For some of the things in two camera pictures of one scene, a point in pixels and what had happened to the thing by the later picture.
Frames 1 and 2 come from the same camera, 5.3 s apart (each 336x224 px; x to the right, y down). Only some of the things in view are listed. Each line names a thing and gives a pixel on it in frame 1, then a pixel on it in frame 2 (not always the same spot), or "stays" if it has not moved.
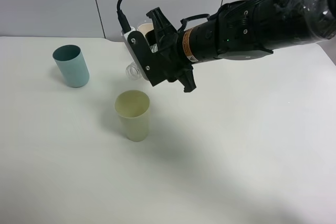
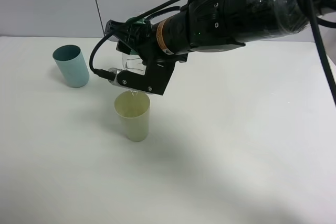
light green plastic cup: x=133 y=107 stays
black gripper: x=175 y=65 → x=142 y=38
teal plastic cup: x=71 y=62 stays
